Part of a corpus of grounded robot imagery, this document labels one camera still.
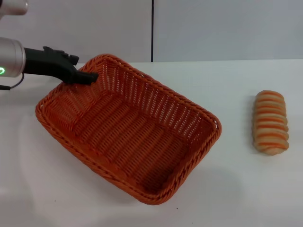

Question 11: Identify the striped twisted bread roll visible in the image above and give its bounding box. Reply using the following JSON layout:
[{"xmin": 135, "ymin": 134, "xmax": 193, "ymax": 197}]
[{"xmin": 252, "ymin": 90, "xmax": 290, "ymax": 157}]

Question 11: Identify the black vertical wall seam strip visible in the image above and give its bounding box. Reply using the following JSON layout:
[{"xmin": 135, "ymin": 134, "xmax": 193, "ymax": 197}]
[{"xmin": 151, "ymin": 0, "xmax": 155, "ymax": 63}]

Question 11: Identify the orange woven plastic basket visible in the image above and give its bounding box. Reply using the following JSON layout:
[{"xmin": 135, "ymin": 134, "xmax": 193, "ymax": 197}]
[{"xmin": 35, "ymin": 53, "xmax": 223, "ymax": 206}]

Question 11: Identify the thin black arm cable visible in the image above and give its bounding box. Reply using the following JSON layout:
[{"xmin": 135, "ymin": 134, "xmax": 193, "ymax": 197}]
[{"xmin": 0, "ymin": 73, "xmax": 25, "ymax": 91}]

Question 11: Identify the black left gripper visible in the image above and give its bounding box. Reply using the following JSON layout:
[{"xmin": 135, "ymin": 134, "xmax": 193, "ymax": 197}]
[{"xmin": 24, "ymin": 46, "xmax": 99, "ymax": 86}]

